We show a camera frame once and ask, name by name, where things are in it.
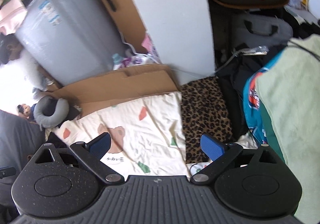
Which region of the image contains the white patterned bed sheet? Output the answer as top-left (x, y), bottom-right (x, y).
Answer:
top-left (44, 90), bottom-right (258, 181)

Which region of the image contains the grey laptop bag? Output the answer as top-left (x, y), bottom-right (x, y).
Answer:
top-left (231, 14), bottom-right (293, 48)

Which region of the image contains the teal printed garment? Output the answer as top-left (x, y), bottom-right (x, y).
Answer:
top-left (243, 52), bottom-right (285, 161)

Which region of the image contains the brown cardboard sheet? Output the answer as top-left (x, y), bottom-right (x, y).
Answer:
top-left (37, 0), bottom-right (181, 118)

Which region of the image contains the small plush doll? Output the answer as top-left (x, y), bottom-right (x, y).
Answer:
top-left (17, 104), bottom-right (36, 122)

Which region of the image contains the dark grey pillow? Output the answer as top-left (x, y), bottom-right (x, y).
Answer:
top-left (1, 111), bottom-right (46, 175)

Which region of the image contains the light green towel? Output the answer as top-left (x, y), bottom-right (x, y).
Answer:
top-left (256, 34), bottom-right (319, 223)

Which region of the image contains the leopard print skirt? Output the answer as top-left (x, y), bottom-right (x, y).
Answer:
top-left (180, 76), bottom-right (234, 164)

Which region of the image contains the grey neck pillow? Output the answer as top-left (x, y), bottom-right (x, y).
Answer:
top-left (33, 96), bottom-right (69, 130)

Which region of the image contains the black garment pile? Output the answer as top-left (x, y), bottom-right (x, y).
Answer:
top-left (46, 132), bottom-right (67, 149)

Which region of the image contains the black folded clothes stack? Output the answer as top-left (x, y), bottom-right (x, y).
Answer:
top-left (216, 44), bottom-right (286, 141)

